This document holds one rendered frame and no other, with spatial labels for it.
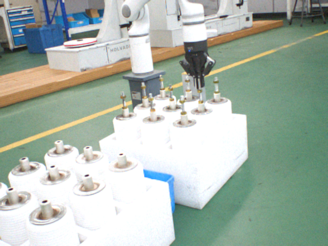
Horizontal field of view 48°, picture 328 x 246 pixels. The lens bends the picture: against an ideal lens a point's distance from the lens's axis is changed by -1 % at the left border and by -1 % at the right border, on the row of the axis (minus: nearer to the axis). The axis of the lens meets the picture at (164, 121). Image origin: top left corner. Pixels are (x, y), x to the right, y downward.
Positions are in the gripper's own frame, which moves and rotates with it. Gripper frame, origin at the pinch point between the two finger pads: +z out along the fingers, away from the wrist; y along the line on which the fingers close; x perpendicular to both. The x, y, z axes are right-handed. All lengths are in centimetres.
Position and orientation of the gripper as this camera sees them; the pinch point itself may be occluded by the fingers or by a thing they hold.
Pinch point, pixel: (198, 83)
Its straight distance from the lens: 123.4
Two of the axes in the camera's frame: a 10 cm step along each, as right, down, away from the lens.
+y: 8.0, 1.1, -5.9
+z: 1.2, 9.3, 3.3
